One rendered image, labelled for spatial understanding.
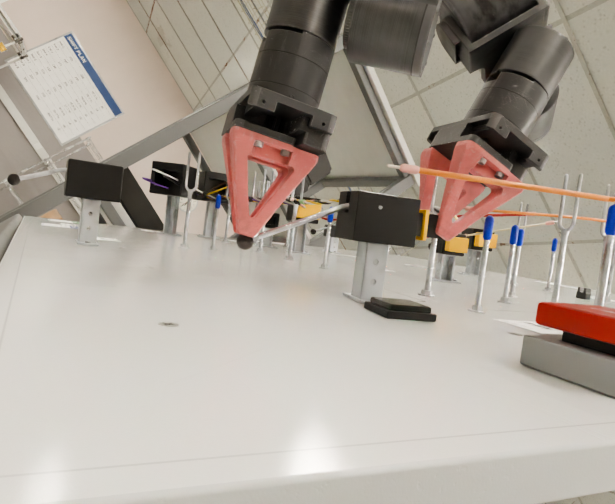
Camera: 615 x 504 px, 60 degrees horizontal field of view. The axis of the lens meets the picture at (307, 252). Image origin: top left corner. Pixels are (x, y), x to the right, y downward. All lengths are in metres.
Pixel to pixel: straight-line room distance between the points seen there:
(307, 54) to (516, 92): 0.19
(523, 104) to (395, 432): 0.38
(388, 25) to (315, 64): 0.06
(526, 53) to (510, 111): 0.06
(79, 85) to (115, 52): 0.69
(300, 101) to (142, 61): 7.97
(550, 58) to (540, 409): 0.36
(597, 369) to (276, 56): 0.29
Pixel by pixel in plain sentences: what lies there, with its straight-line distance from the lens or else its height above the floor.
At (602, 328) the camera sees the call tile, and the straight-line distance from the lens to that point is 0.28.
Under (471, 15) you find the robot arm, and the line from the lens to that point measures 0.56.
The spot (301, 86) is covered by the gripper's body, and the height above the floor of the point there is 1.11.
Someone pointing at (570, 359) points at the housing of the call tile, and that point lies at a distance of 0.29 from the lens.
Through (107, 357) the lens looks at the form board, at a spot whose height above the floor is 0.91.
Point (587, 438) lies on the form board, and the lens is 0.21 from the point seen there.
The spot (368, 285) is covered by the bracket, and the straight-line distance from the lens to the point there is 0.45.
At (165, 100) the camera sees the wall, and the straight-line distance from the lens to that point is 8.24.
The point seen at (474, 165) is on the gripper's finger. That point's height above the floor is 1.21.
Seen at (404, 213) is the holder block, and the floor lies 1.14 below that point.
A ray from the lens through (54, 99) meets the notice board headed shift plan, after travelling 8.12.
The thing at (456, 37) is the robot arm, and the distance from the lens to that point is 0.56.
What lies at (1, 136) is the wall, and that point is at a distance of 8.07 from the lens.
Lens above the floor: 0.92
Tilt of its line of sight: 19 degrees up
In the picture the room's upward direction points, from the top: 55 degrees clockwise
